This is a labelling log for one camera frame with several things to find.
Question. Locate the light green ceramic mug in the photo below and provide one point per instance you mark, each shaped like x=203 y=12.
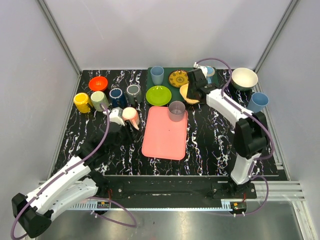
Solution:
x=99 y=101

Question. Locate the yellow glass mug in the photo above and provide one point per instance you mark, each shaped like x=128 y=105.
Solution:
x=82 y=102

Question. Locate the dark blue ceramic mug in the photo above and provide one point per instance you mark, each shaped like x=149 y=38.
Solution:
x=117 y=98

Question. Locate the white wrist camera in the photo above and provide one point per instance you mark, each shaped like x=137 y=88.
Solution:
x=115 y=116
x=203 y=68

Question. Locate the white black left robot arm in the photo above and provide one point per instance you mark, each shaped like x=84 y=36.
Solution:
x=76 y=181

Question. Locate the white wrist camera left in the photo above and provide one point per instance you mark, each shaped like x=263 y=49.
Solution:
x=115 y=116

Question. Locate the light blue plastic cup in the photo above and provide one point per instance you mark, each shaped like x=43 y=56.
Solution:
x=257 y=102

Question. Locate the dark green mat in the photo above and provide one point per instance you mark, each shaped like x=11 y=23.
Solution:
x=175 y=92

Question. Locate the orange plastic bowl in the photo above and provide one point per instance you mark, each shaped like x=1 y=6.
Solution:
x=98 y=83

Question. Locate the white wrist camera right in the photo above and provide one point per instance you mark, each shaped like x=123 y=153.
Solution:
x=203 y=68

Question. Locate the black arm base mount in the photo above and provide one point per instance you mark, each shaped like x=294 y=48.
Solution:
x=213 y=186

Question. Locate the lime green plate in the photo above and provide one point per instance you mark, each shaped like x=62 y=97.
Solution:
x=158 y=95

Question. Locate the pink plastic tray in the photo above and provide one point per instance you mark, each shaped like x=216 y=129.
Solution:
x=164 y=138

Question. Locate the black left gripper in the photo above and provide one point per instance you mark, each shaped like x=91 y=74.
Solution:
x=127 y=130

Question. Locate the yellow black patterned saucer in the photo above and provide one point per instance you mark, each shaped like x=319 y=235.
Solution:
x=178 y=78

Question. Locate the purple translucent cup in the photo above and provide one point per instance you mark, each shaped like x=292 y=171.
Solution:
x=176 y=111

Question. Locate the light blue cup on mat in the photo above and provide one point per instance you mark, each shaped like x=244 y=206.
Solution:
x=157 y=75

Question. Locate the yellow square plate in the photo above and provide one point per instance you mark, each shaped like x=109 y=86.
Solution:
x=183 y=90

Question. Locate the white floral ceramic bowl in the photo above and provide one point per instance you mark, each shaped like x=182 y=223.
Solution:
x=244 y=79

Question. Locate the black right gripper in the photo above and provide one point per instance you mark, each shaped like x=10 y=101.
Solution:
x=189 y=95

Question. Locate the grey ceramic mug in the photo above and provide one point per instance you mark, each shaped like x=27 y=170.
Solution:
x=134 y=94

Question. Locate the pink ceramic mug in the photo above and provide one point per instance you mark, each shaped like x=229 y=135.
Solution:
x=130 y=114

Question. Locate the light blue patterned mug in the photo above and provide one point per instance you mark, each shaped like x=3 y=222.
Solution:
x=210 y=74

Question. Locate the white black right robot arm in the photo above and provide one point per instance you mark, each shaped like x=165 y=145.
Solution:
x=251 y=135

